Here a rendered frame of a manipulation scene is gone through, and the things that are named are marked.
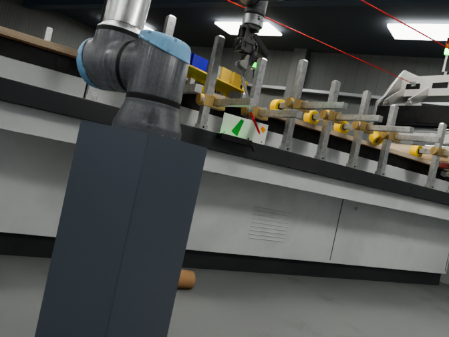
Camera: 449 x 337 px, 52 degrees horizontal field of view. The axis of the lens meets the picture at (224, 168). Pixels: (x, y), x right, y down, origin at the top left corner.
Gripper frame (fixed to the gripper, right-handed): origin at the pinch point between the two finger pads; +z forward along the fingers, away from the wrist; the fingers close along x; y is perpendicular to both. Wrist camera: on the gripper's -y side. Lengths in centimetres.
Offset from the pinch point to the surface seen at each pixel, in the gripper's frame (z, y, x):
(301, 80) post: -10.0, -42.0, -14.3
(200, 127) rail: 26.0, 9.1, -13.8
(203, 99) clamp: 13.9, 10.8, -13.0
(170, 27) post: -11.5, 32.4, -14.3
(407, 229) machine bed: 57, -183, -36
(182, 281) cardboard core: 92, 9, -1
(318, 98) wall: -140, -545, -565
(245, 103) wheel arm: 14.0, 5.0, 12.3
